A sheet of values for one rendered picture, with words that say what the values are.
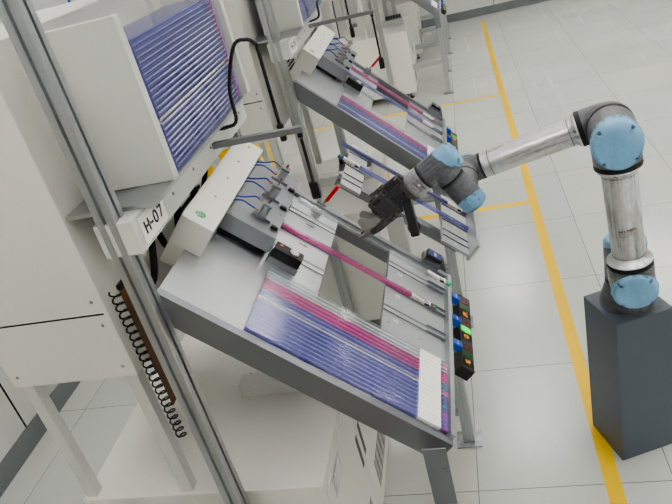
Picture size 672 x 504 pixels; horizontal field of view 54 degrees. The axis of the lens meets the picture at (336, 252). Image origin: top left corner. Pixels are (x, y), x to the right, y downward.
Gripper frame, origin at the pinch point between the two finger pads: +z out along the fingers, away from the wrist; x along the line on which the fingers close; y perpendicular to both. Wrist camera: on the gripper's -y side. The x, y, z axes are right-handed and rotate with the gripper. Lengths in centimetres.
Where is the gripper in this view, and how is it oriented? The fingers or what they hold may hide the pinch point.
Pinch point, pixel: (364, 235)
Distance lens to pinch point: 188.6
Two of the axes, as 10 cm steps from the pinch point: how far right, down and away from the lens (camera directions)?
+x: -1.3, 5.0, -8.6
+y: -7.1, -6.5, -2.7
